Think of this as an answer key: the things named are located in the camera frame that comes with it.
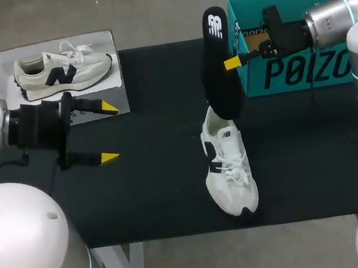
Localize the black insole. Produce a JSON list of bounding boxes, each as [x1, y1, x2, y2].
[[194, 3, 247, 124]]

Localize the white shoe with dark mark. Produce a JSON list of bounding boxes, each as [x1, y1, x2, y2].
[[194, 100, 263, 221]]

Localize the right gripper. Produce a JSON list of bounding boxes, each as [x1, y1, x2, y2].
[[217, 0, 315, 71]]

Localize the beige shoe with dark mark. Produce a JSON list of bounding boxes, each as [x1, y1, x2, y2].
[[9, 33, 118, 104]]

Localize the black cable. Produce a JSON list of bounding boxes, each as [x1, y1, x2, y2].
[[0, 152, 35, 185]]

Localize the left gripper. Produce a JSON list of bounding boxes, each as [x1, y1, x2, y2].
[[2, 85, 127, 178]]

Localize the teal box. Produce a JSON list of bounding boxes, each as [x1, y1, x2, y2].
[[225, 0, 358, 100]]

